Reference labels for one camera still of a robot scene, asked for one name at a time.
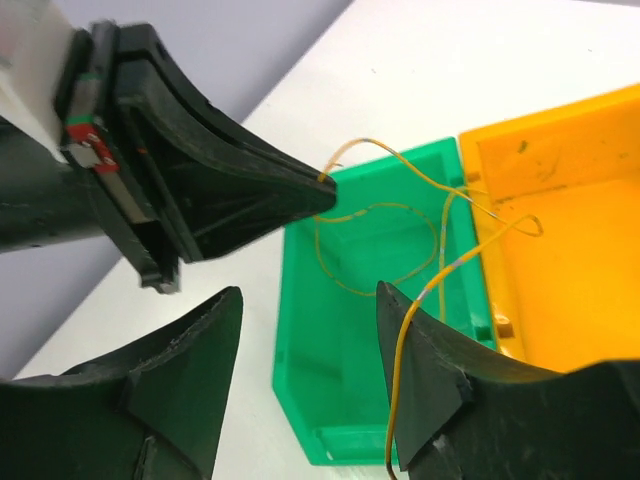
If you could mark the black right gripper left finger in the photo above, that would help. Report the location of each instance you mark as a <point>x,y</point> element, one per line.
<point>152,409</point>

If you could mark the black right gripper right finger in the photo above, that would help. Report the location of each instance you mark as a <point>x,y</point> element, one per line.
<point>468,412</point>

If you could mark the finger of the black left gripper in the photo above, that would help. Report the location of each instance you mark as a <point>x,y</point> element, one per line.
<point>214,185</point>

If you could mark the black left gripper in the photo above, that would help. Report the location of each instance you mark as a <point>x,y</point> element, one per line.
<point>112,181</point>

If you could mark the green plastic bin front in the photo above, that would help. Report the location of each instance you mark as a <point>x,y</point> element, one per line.
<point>392,222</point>

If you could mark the yellow plastic bin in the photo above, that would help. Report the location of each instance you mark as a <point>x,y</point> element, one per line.
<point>557,197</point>

